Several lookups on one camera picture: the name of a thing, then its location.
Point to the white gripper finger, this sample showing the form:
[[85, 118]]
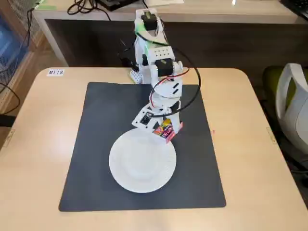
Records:
[[177, 120]]

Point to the colourful pink candy box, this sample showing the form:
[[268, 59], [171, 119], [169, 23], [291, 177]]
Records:
[[165, 131]]

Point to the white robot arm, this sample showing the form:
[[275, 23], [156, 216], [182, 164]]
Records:
[[158, 54]]

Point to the white paper dish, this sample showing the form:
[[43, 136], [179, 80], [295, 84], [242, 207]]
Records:
[[142, 163]]

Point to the dark grey textured mat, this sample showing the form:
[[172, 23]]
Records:
[[96, 144]]

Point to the brass table latch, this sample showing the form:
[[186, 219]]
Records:
[[9, 137], [272, 135]]

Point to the white paper sheets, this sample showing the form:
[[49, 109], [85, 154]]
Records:
[[163, 1]]

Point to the light wooden desk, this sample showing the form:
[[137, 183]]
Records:
[[216, 12]]

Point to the black device on desk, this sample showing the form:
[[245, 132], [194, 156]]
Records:
[[115, 3]]

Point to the white and green office chair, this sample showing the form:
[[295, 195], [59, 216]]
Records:
[[288, 101]]

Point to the white MT18 label sticker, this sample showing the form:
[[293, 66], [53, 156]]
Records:
[[55, 72]]

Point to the green tape strip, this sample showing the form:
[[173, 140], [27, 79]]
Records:
[[47, 7]]

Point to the black keyboard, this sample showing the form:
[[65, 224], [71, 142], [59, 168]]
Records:
[[298, 7]]

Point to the blue storage bin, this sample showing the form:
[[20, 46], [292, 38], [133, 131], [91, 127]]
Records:
[[9, 43]]

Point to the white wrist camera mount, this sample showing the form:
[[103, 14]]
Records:
[[139, 120]]

